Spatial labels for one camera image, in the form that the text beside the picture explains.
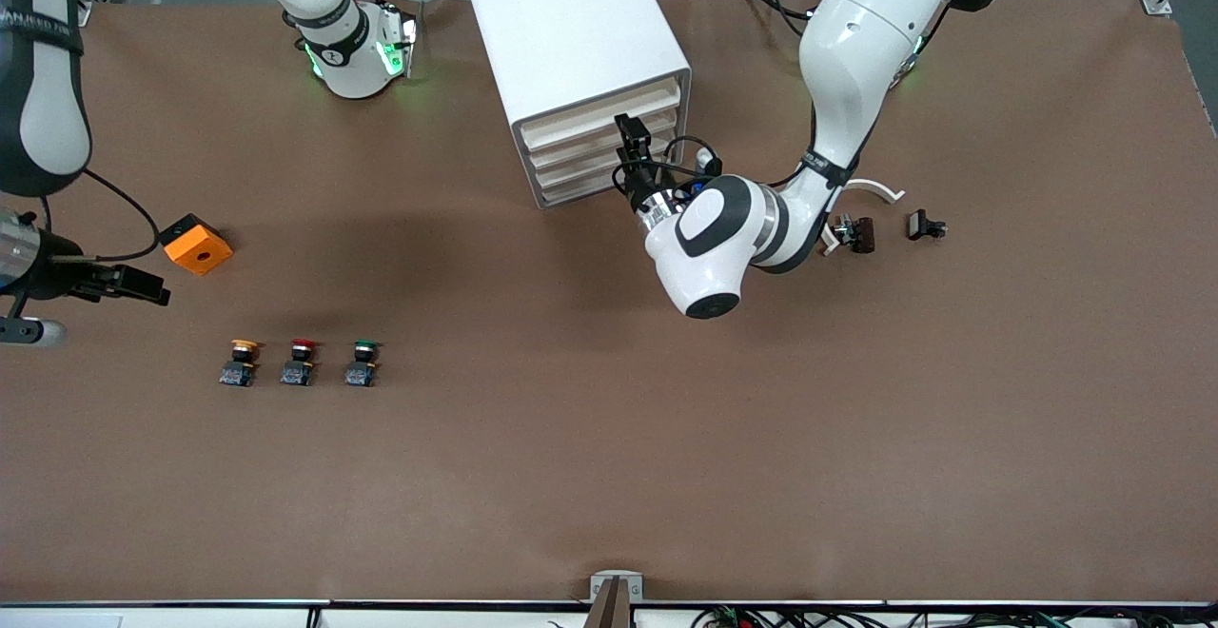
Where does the cream cabinet drawer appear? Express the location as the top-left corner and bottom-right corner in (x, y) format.
(539, 157), (629, 207)
(521, 79), (682, 150)
(527, 110), (680, 170)
(533, 131), (679, 189)

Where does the red push button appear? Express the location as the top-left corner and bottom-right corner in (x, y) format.
(280, 338), (320, 388)

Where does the white curved plastic piece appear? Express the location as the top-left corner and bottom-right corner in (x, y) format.
(820, 179), (906, 257)

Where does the green push button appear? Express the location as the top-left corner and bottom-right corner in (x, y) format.
(344, 339), (383, 389)

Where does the orange black button box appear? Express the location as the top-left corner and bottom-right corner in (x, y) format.
(157, 214), (234, 276)

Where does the brown small connector block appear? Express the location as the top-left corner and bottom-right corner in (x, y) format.
(834, 215), (876, 254)

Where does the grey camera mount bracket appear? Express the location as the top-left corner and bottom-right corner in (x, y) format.
(585, 571), (644, 628)

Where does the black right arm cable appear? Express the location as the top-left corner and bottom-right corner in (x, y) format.
(38, 169), (161, 263)

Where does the white drawer cabinet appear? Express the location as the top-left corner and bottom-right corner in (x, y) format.
(461, 0), (693, 210)

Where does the black arm base cable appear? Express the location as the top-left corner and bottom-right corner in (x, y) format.
(737, 0), (815, 39)

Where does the yellow push button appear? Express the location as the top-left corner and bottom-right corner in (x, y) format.
(219, 340), (263, 388)

